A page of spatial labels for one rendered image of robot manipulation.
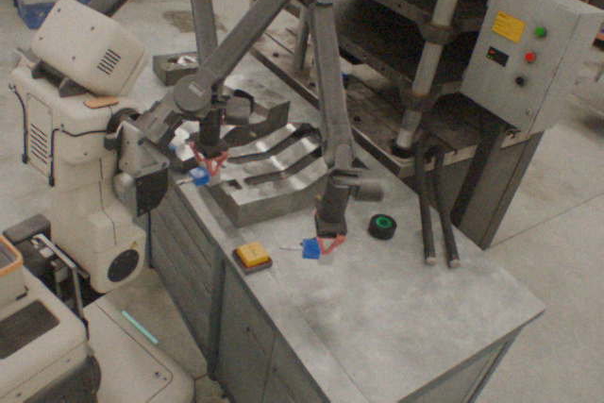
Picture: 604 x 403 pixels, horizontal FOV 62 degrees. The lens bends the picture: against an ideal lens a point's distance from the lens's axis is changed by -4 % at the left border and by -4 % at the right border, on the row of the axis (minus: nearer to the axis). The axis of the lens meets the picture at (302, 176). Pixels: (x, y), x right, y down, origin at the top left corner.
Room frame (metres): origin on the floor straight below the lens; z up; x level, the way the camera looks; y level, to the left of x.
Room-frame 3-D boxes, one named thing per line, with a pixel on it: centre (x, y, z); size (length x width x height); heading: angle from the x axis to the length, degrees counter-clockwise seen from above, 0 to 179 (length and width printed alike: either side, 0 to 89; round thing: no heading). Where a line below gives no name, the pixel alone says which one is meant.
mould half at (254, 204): (1.35, 0.04, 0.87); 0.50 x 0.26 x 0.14; 130
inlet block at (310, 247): (0.94, -0.04, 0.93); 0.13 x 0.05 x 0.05; 100
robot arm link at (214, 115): (1.15, 0.25, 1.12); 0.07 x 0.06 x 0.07; 101
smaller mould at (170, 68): (1.96, 0.57, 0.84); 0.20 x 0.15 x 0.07; 130
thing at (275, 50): (2.37, -0.25, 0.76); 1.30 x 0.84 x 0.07; 40
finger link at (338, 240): (0.93, -0.08, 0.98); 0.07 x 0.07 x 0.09; 10
